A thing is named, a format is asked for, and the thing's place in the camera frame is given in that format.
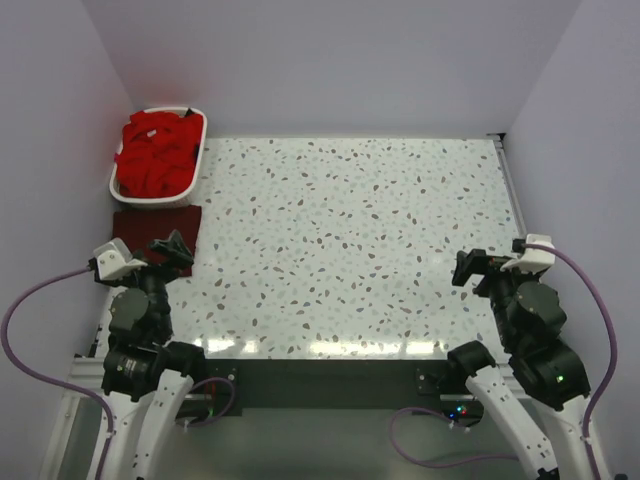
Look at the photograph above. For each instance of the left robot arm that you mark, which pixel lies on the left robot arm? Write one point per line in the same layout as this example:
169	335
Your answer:
146	374

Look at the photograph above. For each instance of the bright red t-shirt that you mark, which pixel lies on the bright red t-shirt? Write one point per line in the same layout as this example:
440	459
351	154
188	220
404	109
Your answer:
154	162

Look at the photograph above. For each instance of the folded dark maroon t-shirt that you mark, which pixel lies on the folded dark maroon t-shirt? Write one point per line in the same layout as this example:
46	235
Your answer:
138	228

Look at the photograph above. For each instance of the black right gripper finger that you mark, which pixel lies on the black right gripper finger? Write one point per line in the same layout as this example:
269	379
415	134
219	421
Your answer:
462	269
480	263

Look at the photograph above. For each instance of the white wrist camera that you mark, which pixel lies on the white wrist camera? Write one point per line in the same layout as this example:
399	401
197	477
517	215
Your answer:
533	254
113	261

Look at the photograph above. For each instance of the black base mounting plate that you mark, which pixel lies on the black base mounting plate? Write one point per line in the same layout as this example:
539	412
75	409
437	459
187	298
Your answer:
329	384

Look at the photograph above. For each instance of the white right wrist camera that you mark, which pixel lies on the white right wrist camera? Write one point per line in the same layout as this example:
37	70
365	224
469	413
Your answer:
533	254

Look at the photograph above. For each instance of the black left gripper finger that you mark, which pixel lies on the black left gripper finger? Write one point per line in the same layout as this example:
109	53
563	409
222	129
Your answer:
177	248
160	247

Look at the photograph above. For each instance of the white perforated laundry basket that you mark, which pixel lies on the white perforated laundry basket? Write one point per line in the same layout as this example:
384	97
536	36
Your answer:
180	200

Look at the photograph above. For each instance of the aluminium frame rail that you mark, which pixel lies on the aluminium frame rail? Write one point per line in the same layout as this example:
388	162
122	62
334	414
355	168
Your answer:
75	431

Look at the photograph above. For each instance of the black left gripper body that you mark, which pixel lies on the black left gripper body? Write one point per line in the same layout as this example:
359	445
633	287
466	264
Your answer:
160	259

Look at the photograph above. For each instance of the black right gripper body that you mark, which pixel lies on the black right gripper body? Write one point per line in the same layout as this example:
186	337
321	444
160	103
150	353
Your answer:
480	270

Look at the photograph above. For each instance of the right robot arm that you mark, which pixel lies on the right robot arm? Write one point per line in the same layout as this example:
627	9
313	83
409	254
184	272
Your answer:
529	320

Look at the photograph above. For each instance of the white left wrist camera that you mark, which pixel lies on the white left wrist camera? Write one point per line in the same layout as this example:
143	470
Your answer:
113	261

